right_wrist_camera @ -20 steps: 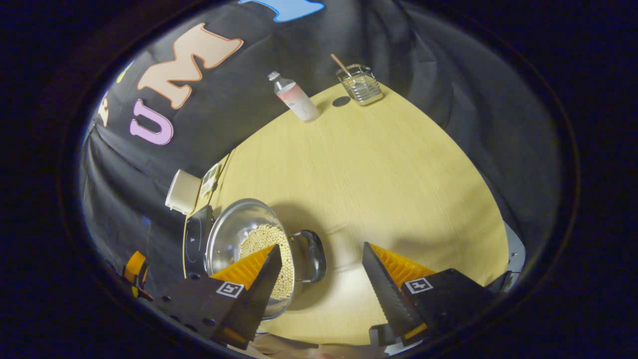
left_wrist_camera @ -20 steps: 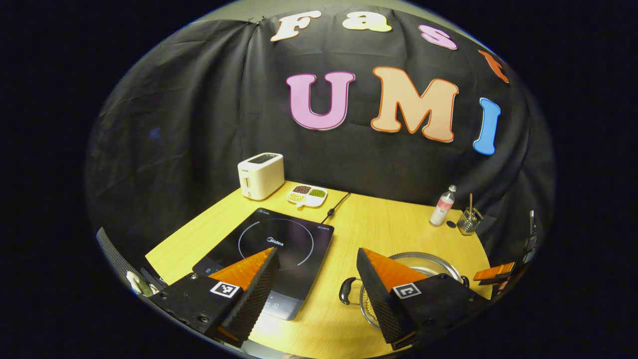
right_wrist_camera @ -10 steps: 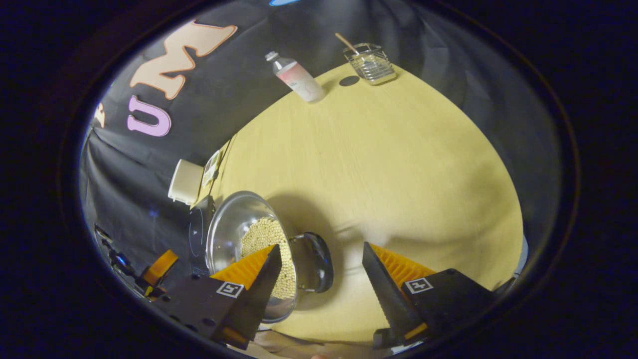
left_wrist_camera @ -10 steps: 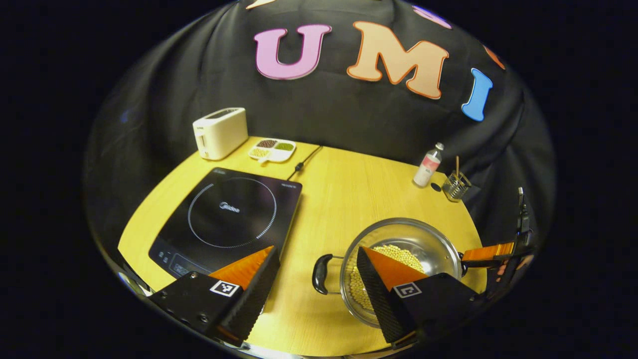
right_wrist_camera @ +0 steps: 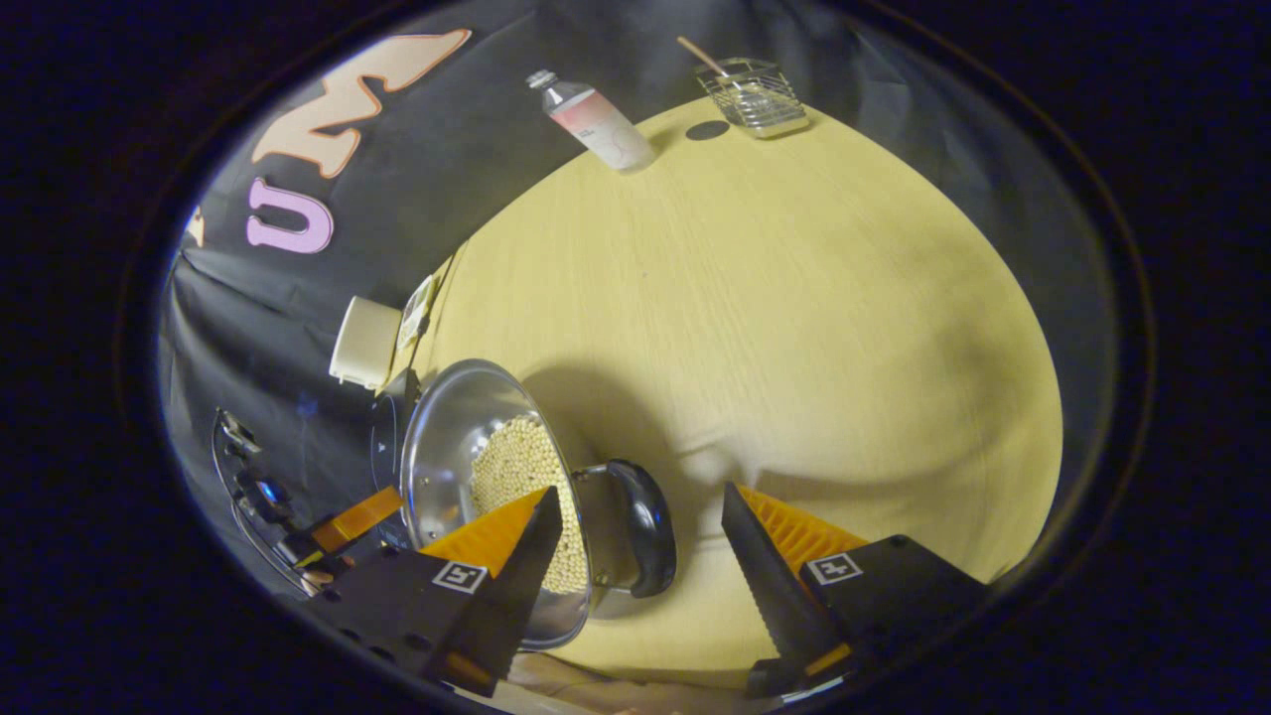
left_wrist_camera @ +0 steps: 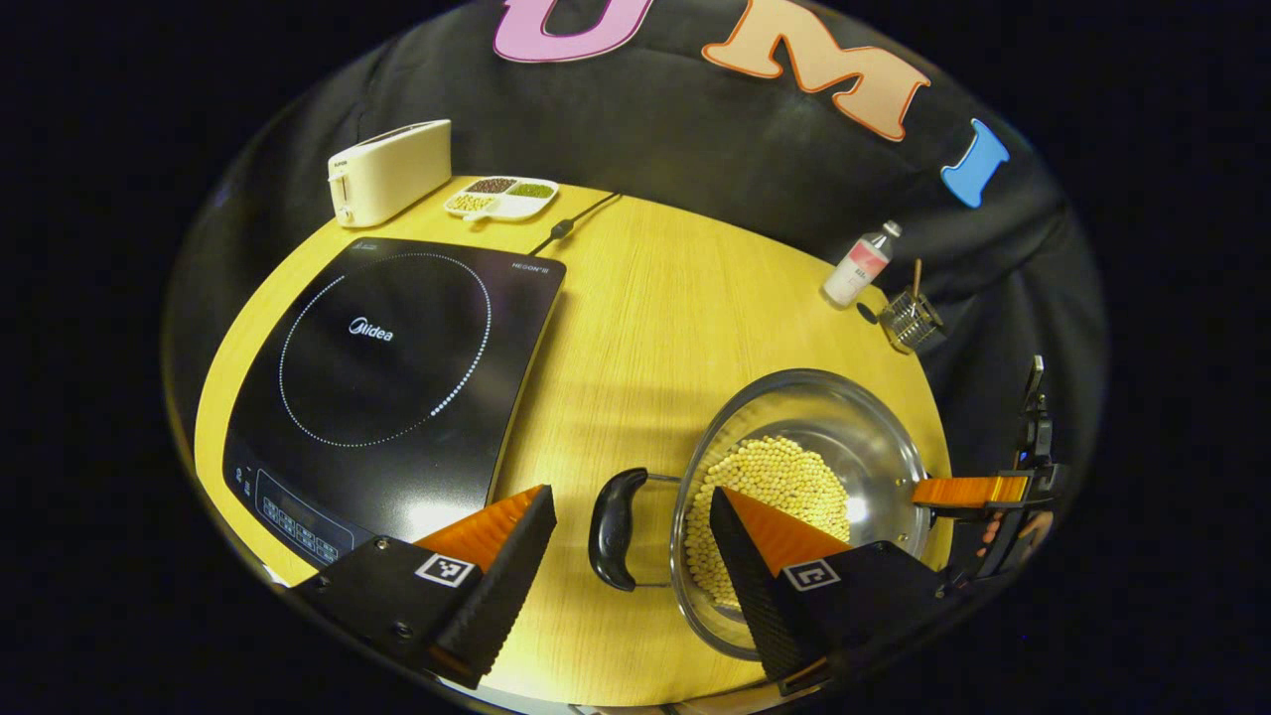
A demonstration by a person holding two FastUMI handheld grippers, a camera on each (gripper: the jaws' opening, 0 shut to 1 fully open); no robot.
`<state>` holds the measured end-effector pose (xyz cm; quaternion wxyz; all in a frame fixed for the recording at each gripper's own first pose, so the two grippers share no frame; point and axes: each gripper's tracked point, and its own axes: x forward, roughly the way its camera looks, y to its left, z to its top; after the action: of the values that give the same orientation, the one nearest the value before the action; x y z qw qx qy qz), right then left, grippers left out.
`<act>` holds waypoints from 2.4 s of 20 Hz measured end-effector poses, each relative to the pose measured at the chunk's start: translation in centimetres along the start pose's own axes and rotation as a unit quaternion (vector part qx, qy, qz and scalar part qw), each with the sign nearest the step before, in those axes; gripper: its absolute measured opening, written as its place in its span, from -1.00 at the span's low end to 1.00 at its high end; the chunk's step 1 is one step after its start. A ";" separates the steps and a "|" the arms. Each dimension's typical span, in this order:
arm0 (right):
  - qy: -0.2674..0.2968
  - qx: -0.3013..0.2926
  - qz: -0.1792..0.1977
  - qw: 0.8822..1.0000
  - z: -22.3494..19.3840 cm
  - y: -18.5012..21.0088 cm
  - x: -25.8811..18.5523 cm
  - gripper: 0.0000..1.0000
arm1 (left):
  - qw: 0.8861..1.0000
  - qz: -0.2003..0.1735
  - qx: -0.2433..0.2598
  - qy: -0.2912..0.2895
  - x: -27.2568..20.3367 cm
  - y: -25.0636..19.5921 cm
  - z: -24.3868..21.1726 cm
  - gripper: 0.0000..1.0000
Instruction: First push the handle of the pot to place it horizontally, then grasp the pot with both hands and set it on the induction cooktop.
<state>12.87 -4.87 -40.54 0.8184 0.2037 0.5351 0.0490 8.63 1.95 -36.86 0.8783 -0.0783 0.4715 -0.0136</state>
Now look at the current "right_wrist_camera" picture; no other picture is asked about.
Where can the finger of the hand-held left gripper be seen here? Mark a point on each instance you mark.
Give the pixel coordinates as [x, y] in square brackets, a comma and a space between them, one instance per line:
[353, 521]

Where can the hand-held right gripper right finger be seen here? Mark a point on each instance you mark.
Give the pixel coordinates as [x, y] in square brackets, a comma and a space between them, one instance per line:
[765, 586]

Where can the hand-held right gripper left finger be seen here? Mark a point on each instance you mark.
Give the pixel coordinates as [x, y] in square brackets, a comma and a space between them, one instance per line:
[526, 586]

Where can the white toaster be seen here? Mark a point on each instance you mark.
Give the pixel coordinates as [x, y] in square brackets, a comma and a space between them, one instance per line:
[365, 343]

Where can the white divided bean dish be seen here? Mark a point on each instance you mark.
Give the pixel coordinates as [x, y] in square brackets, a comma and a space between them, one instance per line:
[417, 313]

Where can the black backdrop cloth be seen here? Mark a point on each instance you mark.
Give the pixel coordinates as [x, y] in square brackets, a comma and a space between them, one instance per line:
[417, 179]

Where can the clear bottle with pink label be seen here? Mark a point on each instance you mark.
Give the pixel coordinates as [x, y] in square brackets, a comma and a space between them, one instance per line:
[596, 124]

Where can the clear ribbed glass holder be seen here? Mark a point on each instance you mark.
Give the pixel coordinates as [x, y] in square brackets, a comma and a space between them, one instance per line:
[755, 99]

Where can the wooden stick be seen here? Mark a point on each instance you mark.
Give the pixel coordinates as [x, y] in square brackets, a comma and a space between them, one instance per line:
[703, 55]

